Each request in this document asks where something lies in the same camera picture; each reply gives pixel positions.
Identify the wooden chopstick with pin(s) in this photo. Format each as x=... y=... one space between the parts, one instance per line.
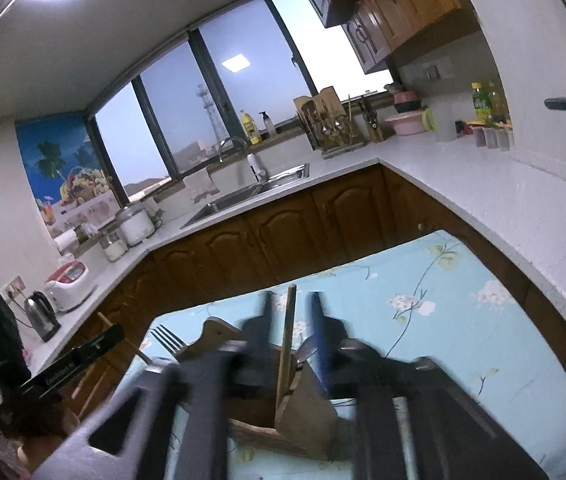
x=287 y=340
x=123 y=337

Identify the steel electric kettle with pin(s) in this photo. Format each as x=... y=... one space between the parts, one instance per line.
x=42 y=317

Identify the white wall socket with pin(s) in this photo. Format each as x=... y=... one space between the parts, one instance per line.
x=432 y=72

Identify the pump soap bottle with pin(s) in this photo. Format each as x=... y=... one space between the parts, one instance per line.
x=267 y=125

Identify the yellow oil bottle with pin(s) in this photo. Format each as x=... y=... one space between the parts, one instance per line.
x=250 y=129

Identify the white pot with glass lid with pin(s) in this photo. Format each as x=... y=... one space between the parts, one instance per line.
x=134 y=225

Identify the glass jar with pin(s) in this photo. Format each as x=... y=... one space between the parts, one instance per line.
x=113 y=249

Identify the white faucet filter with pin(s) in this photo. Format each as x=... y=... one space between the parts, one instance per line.
x=256 y=167

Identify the utensil drying rack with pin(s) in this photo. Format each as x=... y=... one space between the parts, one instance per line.
x=330 y=125

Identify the wooden wall cabinets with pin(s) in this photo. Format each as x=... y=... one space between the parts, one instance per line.
x=388 y=5

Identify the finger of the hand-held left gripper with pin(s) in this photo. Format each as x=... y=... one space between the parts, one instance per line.
x=105 y=342

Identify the green drink bottle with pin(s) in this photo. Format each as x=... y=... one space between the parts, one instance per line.
x=482 y=102

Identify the curved steel faucet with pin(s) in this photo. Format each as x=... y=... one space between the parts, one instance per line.
x=233 y=141

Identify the blue floral tablecloth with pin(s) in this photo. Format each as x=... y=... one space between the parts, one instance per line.
x=438 y=320

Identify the wooden knife block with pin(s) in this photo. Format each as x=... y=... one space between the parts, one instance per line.
x=374 y=122

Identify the pink lidded pot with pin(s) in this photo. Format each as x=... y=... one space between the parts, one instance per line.
x=407 y=101

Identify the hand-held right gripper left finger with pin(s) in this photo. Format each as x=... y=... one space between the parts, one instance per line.
x=260 y=332

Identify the wooden utensil holder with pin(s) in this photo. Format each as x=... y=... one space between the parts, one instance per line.
x=303 y=410

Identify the steel fork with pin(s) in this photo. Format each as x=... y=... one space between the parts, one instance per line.
x=169 y=341

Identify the tropical fruit wall poster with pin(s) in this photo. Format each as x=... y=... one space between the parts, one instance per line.
x=58 y=170

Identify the person's left hand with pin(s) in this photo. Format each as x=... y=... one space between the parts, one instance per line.
x=33 y=420

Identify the dark framed window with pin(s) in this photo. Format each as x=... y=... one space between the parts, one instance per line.
x=243 y=95

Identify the white paper roll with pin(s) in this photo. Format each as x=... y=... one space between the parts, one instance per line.
x=67 y=240

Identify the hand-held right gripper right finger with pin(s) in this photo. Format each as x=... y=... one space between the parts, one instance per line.
x=320 y=345

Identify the steel sink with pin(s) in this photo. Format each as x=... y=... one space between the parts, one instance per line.
x=243 y=197

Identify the white red rice cooker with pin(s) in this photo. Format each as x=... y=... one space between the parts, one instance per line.
x=69 y=285

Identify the row of seasoning containers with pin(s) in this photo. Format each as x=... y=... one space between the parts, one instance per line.
x=490 y=136

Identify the wall socket with plugs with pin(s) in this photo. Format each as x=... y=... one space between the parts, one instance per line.
x=12 y=286

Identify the translucent white jug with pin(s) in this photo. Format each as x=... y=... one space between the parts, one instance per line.
x=445 y=120

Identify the wooden base cabinets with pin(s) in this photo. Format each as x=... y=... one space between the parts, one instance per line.
x=288 y=230

